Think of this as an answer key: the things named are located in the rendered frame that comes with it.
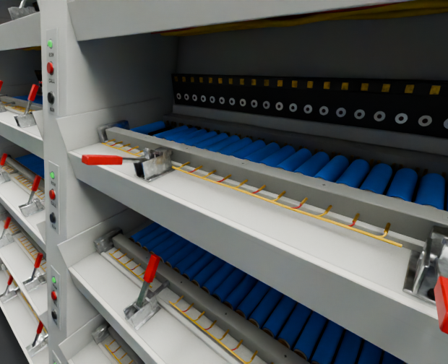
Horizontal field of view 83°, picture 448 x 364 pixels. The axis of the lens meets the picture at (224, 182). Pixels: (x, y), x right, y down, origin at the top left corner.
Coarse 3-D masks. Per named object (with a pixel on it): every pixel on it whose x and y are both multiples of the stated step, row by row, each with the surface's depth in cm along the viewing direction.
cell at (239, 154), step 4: (260, 140) 33; (252, 144) 32; (256, 144) 32; (260, 144) 33; (264, 144) 33; (244, 148) 31; (248, 148) 31; (252, 148) 31; (256, 148) 32; (260, 148) 32; (236, 152) 30; (240, 152) 30; (244, 152) 30; (248, 152) 30; (252, 152) 31; (232, 156) 29; (236, 156) 29; (240, 156) 29; (244, 156) 30
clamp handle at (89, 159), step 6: (144, 150) 28; (84, 156) 23; (90, 156) 23; (96, 156) 24; (102, 156) 24; (108, 156) 25; (114, 156) 26; (150, 156) 29; (84, 162) 23; (90, 162) 23; (96, 162) 24; (102, 162) 24; (108, 162) 25; (114, 162) 25; (120, 162) 26; (126, 162) 26; (132, 162) 27; (138, 162) 28
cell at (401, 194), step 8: (408, 168) 24; (400, 176) 23; (408, 176) 23; (416, 176) 24; (392, 184) 22; (400, 184) 22; (408, 184) 22; (392, 192) 21; (400, 192) 20; (408, 192) 21; (408, 200) 20
